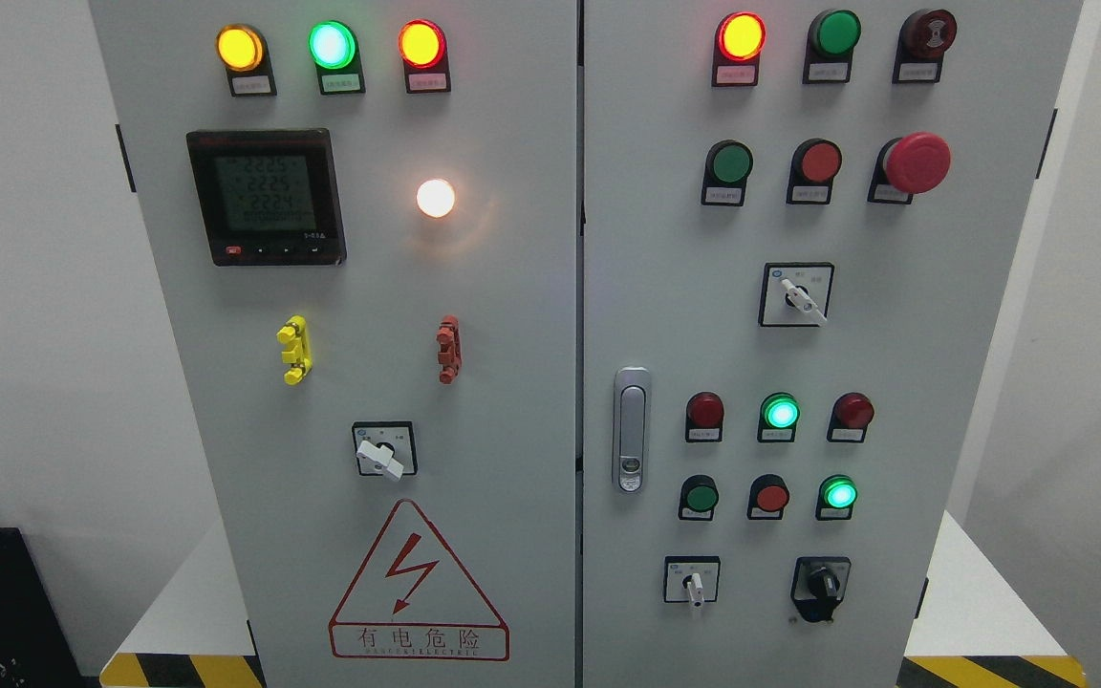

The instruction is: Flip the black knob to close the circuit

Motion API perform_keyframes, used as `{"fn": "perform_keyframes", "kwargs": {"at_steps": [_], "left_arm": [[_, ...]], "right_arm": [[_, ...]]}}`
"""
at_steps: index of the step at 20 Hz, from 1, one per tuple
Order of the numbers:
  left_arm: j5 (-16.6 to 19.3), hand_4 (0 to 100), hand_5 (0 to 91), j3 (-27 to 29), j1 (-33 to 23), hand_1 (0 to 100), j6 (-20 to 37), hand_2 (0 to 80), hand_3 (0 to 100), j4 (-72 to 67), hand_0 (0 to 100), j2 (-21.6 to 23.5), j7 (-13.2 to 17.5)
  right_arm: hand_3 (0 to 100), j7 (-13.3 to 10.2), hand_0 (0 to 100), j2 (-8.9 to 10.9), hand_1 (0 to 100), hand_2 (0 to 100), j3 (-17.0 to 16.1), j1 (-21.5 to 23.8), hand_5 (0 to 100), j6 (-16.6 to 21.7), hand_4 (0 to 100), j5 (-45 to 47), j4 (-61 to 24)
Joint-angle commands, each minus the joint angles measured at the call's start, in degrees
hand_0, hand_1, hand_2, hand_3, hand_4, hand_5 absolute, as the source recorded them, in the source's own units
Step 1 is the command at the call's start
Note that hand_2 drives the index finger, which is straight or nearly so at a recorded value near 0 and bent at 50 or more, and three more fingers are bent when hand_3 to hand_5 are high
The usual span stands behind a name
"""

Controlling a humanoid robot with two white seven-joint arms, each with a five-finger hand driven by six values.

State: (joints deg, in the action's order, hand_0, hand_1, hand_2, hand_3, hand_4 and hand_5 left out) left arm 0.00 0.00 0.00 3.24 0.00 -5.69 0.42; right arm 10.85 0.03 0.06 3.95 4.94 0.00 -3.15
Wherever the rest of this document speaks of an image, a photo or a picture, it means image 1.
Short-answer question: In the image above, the green push button lower left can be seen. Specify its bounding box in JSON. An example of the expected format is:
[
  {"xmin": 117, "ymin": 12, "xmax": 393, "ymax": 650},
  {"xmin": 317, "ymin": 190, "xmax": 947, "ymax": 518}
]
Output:
[{"xmin": 678, "ymin": 474, "xmax": 720, "ymax": 520}]

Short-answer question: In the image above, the grey left cabinet door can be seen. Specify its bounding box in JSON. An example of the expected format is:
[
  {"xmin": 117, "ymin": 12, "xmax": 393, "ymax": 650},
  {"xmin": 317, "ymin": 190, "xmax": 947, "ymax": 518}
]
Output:
[{"xmin": 89, "ymin": 1, "xmax": 577, "ymax": 687}]

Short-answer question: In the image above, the dark red buzzer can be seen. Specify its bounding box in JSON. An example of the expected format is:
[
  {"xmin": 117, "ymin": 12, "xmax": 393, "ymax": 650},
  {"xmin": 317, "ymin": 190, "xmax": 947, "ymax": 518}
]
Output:
[{"xmin": 892, "ymin": 9, "xmax": 958, "ymax": 84}]

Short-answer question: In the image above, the black digital power meter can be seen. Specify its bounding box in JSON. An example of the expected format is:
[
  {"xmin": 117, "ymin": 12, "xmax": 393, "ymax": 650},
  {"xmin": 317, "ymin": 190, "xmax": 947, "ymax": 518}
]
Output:
[{"xmin": 186, "ymin": 129, "xmax": 348, "ymax": 267}]

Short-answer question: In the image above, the white selector switch upper right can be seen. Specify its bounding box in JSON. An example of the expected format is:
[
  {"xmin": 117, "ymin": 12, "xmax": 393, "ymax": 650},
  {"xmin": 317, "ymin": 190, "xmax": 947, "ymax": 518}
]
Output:
[{"xmin": 759, "ymin": 263, "xmax": 835, "ymax": 327}]

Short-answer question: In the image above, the green indicator light top right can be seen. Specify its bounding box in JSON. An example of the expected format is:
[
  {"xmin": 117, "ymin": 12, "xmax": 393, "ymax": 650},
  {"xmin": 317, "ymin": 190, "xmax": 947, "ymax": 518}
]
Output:
[{"xmin": 802, "ymin": 9, "xmax": 862, "ymax": 84}]

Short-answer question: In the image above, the red terminal connector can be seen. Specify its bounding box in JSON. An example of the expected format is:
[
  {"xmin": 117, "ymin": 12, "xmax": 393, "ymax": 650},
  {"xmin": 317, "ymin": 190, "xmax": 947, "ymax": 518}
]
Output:
[{"xmin": 436, "ymin": 314, "xmax": 464, "ymax": 386}]

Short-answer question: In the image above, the silver door handle lock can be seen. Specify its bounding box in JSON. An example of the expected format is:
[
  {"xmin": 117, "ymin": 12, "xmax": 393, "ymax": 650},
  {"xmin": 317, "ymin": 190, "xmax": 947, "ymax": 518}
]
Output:
[{"xmin": 612, "ymin": 367, "xmax": 651, "ymax": 495}]

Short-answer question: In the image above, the yellow terminal connector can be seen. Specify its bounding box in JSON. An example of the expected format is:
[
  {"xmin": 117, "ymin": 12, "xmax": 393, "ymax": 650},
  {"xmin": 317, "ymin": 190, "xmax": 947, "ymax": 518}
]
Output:
[{"xmin": 276, "ymin": 314, "xmax": 312, "ymax": 386}]

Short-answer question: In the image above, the lit green indicator light middle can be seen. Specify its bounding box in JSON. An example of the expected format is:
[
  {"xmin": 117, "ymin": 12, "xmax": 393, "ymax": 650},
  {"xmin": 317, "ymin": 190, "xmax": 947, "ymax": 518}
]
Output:
[{"xmin": 757, "ymin": 392, "xmax": 800, "ymax": 443}]

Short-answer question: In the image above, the grey cabinet door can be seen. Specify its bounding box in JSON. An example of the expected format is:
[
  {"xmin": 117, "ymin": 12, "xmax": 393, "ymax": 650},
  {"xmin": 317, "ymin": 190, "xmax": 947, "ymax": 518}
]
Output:
[
  {"xmin": 89, "ymin": 1, "xmax": 577, "ymax": 687},
  {"xmin": 580, "ymin": 1, "xmax": 1083, "ymax": 687}
]

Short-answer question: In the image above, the red push button upper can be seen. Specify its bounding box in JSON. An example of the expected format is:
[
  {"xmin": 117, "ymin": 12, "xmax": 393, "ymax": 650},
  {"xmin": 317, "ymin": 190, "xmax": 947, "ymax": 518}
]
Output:
[{"xmin": 786, "ymin": 136, "xmax": 842, "ymax": 205}]

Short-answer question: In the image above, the black knob selector switch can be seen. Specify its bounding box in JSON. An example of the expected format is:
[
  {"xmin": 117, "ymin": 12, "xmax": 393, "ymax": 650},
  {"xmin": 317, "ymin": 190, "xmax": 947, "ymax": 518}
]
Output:
[{"xmin": 791, "ymin": 556, "xmax": 852, "ymax": 623}]

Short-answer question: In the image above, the red indicator light top right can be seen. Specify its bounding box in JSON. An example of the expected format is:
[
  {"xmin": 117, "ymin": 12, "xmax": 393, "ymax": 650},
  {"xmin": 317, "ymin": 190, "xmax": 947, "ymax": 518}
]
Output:
[{"xmin": 711, "ymin": 11, "xmax": 767, "ymax": 88}]

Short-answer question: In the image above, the red indicator light top left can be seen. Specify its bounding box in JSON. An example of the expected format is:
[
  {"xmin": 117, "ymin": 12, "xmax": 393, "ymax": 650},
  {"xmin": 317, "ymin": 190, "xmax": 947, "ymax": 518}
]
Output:
[{"xmin": 397, "ymin": 18, "xmax": 451, "ymax": 92}]

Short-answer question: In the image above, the white selector switch lower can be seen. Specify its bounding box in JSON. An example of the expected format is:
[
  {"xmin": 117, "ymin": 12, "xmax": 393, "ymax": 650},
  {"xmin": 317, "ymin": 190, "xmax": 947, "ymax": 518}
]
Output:
[{"xmin": 661, "ymin": 556, "xmax": 721, "ymax": 607}]

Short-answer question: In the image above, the grey right cabinet door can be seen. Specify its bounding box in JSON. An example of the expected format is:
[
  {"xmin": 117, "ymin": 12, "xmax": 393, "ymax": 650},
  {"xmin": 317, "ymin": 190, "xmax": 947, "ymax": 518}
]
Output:
[{"xmin": 580, "ymin": 1, "xmax": 1083, "ymax": 687}]

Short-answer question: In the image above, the white selector switch left door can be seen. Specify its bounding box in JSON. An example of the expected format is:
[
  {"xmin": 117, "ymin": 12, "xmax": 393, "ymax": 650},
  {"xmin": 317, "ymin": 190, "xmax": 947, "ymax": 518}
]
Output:
[{"xmin": 351, "ymin": 419, "xmax": 419, "ymax": 481}]

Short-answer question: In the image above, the green push button upper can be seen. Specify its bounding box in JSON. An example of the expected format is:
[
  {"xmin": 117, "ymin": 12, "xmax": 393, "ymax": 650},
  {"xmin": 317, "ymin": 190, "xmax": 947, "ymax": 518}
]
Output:
[{"xmin": 701, "ymin": 140, "xmax": 753, "ymax": 207}]

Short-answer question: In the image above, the dark red indicator light left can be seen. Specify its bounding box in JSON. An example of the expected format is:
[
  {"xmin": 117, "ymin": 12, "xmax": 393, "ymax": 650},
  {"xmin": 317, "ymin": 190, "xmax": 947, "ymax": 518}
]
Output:
[{"xmin": 684, "ymin": 392, "xmax": 724, "ymax": 443}]

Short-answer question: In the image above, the red emergency stop button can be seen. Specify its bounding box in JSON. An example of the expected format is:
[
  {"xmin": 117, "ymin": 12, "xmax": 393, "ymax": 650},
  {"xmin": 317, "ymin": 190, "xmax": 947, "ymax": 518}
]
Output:
[{"xmin": 868, "ymin": 131, "xmax": 952, "ymax": 205}]

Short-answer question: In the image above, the red push button lower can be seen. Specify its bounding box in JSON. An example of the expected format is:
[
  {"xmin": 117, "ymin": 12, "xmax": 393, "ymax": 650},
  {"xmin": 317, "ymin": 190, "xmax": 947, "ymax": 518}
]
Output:
[{"xmin": 746, "ymin": 474, "xmax": 791, "ymax": 520}]

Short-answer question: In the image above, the white indicator light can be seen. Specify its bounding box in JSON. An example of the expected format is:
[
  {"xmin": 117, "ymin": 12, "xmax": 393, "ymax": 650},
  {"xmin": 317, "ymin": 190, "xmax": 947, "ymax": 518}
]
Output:
[{"xmin": 416, "ymin": 178, "xmax": 456, "ymax": 219}]

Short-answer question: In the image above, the green illuminated push button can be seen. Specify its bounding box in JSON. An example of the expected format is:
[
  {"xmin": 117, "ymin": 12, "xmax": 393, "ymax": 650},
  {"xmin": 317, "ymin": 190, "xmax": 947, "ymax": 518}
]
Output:
[{"xmin": 814, "ymin": 474, "xmax": 859, "ymax": 522}]

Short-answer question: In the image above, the green indicator light top left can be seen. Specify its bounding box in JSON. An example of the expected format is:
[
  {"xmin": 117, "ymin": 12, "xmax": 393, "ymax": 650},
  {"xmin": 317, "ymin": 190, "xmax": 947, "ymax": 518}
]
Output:
[{"xmin": 309, "ymin": 19, "xmax": 366, "ymax": 96}]

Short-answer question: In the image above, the white selector switch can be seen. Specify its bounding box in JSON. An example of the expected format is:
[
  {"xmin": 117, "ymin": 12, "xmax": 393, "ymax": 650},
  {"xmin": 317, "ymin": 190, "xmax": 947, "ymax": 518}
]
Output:
[
  {"xmin": 759, "ymin": 263, "xmax": 835, "ymax": 327},
  {"xmin": 661, "ymin": 556, "xmax": 721, "ymax": 607}
]

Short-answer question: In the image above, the yellow indicator light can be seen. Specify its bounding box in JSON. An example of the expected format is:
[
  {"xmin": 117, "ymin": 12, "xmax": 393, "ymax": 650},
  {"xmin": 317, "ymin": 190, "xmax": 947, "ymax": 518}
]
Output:
[{"xmin": 217, "ymin": 23, "xmax": 277, "ymax": 97}]

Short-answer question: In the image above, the red push button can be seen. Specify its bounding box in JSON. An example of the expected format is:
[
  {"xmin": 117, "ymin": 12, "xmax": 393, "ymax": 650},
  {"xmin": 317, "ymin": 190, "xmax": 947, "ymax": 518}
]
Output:
[
  {"xmin": 746, "ymin": 474, "xmax": 791, "ymax": 520},
  {"xmin": 786, "ymin": 136, "xmax": 842, "ymax": 205}
]

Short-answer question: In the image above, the white platform with hazard stripes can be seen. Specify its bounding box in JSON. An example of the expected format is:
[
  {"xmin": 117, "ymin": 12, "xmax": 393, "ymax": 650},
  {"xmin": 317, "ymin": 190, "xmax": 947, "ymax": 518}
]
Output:
[{"xmin": 92, "ymin": 515, "xmax": 1088, "ymax": 687}]

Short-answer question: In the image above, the red electrical hazard sticker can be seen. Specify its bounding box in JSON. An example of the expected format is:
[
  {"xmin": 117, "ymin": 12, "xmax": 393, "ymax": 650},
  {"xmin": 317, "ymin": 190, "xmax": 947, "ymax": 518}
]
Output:
[{"xmin": 328, "ymin": 498, "xmax": 508, "ymax": 662}]

